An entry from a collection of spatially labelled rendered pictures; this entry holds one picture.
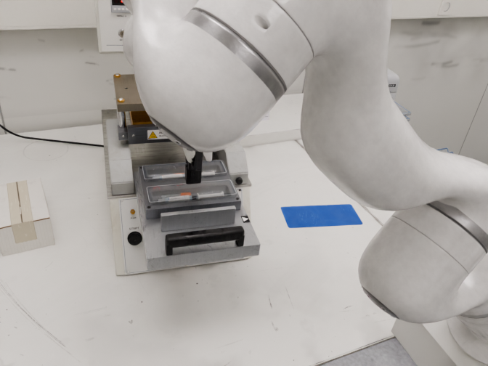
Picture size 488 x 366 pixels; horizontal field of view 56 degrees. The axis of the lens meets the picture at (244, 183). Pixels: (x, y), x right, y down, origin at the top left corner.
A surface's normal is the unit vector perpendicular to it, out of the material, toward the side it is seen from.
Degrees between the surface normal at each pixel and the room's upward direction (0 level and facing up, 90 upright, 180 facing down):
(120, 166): 40
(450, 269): 68
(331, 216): 0
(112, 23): 90
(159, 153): 0
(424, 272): 54
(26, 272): 0
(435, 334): 46
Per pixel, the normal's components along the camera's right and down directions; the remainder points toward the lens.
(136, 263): 0.29, 0.16
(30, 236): 0.45, 0.54
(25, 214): 0.07, -0.84
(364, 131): 0.04, 0.49
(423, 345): -0.93, 0.14
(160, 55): -0.29, -0.26
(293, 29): 0.40, 0.35
